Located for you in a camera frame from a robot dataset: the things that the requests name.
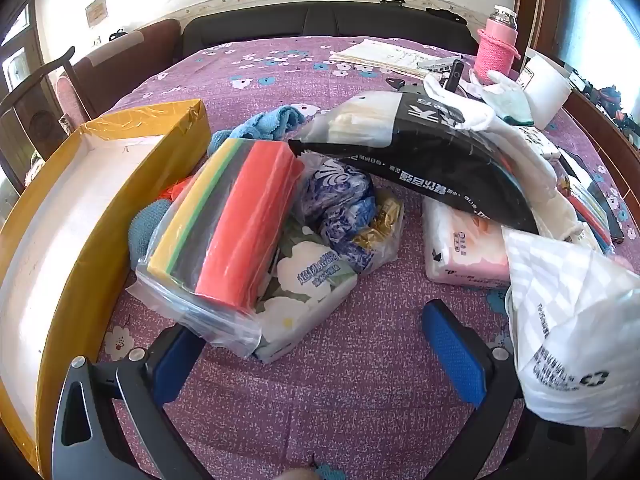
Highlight floral tissue pack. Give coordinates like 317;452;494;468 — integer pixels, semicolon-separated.
254;237;359;364

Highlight gold foil packet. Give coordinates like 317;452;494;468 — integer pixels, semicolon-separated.
350;194;406;262

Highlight brown armchair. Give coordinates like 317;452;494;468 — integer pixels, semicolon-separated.
56;19;183;128

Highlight small black device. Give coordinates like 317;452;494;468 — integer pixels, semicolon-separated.
446;59;466;95

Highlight black and white packet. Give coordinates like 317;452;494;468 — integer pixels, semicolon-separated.
289;91;541;237

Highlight white plastic bag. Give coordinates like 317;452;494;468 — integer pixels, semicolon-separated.
501;226;640;432

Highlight white work gloves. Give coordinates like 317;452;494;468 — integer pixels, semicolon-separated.
469;69;535;126

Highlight stack of papers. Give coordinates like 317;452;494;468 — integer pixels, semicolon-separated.
329;39;437;80

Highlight pink tissue pack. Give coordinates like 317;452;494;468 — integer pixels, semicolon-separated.
423;199;512;289

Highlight colourful sponge pack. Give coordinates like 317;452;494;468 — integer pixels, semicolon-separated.
134;137;303;358

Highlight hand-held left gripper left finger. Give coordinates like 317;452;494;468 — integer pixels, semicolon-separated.
51;322;213;480

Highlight dark wooden chair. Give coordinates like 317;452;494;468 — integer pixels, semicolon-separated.
0;46;77;197

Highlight pink knit-covered bottle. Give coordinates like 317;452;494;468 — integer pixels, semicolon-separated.
474;4;520;85

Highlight yellow-taped cardboard box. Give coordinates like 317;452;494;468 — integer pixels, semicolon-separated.
0;99;212;480

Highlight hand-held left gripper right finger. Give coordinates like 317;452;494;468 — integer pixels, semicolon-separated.
421;299;589;480

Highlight purple floral tablecloth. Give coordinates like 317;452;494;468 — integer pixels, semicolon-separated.
100;35;640;480

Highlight white plastic container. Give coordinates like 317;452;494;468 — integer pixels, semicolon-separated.
519;52;574;131

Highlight black sofa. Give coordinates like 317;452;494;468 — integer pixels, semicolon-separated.
181;1;482;60

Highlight blue white patterned bag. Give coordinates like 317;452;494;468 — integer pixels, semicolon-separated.
304;159;377;275

